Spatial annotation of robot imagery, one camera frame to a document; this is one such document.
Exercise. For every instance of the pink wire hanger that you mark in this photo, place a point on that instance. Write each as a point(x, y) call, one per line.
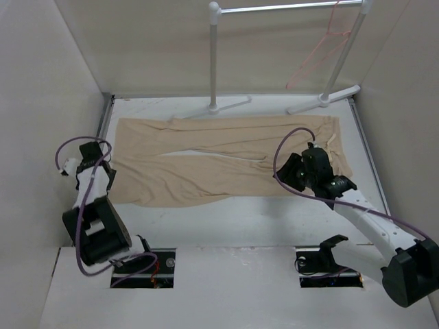
point(329, 44)

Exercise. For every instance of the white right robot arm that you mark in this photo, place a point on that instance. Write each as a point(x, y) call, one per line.
point(405, 266)

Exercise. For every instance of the beige trousers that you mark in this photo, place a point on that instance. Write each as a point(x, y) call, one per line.
point(190, 162)

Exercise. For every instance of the white clothes rack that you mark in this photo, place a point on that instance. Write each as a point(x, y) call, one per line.
point(323, 100)

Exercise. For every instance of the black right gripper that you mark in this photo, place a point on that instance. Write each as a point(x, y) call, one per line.
point(292, 164)

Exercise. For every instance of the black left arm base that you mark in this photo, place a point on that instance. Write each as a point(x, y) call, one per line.
point(144, 267)

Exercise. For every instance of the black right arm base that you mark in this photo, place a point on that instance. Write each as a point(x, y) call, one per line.
point(317, 268)

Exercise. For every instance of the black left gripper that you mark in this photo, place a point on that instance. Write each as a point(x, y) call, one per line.
point(110, 182)

